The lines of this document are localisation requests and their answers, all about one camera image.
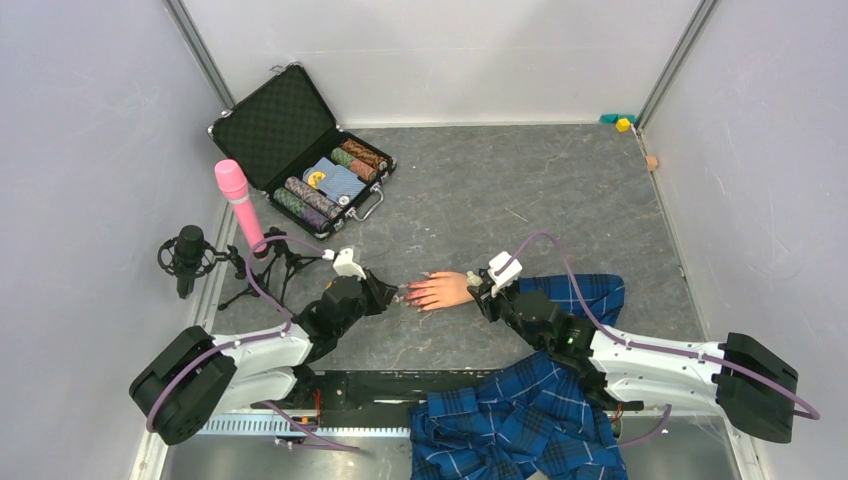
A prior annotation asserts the nail polish bottle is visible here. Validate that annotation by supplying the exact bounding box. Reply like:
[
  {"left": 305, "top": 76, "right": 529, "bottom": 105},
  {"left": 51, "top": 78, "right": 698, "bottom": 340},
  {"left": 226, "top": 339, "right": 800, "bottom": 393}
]
[{"left": 466, "top": 271, "right": 484, "bottom": 288}]

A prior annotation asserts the open black poker chip case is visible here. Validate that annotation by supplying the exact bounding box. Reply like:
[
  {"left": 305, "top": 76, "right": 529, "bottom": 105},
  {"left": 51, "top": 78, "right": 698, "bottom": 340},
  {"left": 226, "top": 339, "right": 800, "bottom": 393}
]
[{"left": 207, "top": 63, "right": 396, "bottom": 240}]

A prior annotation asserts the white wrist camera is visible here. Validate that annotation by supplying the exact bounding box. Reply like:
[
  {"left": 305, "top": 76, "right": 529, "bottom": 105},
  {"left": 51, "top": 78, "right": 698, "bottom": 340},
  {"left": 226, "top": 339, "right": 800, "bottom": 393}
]
[
  {"left": 333, "top": 246, "right": 366, "bottom": 280},
  {"left": 486, "top": 251, "right": 523, "bottom": 296}
]

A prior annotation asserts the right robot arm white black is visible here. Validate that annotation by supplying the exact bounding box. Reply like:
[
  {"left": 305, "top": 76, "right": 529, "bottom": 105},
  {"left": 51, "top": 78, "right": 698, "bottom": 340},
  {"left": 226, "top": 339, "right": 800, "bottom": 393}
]
[{"left": 468, "top": 280, "right": 798, "bottom": 444}]

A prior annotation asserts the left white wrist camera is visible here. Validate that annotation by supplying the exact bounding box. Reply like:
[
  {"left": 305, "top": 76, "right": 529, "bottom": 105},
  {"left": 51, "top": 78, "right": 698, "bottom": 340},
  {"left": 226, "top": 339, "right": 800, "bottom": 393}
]
[{"left": 333, "top": 246, "right": 366, "bottom": 280}]

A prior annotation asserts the blue plaid shirt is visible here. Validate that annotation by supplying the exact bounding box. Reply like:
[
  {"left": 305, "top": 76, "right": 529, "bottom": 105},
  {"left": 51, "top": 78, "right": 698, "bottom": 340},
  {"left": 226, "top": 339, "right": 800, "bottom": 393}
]
[{"left": 409, "top": 274, "right": 628, "bottom": 479}]

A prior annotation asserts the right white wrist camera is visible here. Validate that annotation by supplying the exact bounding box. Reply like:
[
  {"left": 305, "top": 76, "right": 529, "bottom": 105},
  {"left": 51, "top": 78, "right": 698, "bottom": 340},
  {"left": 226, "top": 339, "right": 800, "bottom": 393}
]
[{"left": 486, "top": 251, "right": 523, "bottom": 296}]

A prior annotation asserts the teal block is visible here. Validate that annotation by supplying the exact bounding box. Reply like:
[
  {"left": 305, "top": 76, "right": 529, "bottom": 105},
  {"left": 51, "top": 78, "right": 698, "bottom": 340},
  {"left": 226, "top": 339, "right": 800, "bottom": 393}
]
[{"left": 599, "top": 113, "right": 637, "bottom": 124}]

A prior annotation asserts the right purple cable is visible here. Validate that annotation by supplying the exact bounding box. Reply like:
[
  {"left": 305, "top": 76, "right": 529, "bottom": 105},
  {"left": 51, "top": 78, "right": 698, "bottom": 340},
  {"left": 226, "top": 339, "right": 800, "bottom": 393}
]
[{"left": 496, "top": 231, "right": 821, "bottom": 450}]

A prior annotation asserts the black tripod stand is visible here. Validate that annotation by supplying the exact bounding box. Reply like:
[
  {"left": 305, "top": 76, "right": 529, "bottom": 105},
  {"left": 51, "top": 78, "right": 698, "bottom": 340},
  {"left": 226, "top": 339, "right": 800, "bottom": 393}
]
[{"left": 235, "top": 227, "right": 323, "bottom": 313}]

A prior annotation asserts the purple cable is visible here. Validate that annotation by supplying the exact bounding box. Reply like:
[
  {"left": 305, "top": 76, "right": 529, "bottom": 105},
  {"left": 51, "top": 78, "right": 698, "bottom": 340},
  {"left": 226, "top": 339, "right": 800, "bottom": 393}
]
[
  {"left": 145, "top": 235, "right": 362, "bottom": 455},
  {"left": 496, "top": 231, "right": 821, "bottom": 450}
]

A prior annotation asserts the black studio microphone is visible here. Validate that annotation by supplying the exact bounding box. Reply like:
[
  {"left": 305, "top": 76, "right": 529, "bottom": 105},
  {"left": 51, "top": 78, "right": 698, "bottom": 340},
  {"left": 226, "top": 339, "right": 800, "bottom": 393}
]
[{"left": 156, "top": 225, "right": 219, "bottom": 300}]

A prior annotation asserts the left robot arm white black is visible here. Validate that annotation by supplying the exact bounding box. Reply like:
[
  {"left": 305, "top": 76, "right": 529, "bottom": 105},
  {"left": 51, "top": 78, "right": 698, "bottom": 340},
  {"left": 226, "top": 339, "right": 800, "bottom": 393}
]
[{"left": 128, "top": 272, "right": 399, "bottom": 445}]

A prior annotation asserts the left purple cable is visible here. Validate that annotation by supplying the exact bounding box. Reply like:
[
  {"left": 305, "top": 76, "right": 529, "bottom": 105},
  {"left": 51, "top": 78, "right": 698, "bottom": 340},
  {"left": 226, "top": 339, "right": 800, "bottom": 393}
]
[{"left": 145, "top": 235, "right": 362, "bottom": 455}]

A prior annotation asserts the pink microphone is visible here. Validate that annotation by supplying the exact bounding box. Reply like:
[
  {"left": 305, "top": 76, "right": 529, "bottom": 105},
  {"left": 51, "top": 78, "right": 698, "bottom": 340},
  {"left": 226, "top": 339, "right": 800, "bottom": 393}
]
[{"left": 214, "top": 159, "right": 268, "bottom": 258}]

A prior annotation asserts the yellow cube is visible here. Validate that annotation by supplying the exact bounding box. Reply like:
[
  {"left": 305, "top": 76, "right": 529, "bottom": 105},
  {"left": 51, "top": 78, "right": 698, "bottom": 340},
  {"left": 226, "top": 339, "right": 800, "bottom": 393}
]
[{"left": 615, "top": 117, "right": 632, "bottom": 133}]

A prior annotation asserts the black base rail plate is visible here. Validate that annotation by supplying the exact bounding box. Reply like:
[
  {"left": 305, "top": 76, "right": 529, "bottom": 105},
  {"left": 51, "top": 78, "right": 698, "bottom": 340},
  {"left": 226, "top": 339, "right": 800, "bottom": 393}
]
[{"left": 277, "top": 370, "right": 492, "bottom": 428}]

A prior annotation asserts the mannequin hand with painted nails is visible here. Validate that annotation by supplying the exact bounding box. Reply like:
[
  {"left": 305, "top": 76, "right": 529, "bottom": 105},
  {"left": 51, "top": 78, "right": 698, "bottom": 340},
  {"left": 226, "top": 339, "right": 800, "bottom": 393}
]
[{"left": 402, "top": 271, "right": 474, "bottom": 312}]

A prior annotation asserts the small tan block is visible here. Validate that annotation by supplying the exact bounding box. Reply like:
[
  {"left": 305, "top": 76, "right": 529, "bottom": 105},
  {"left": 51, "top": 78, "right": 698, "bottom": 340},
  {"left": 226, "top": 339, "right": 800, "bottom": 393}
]
[{"left": 645, "top": 156, "right": 659, "bottom": 172}]

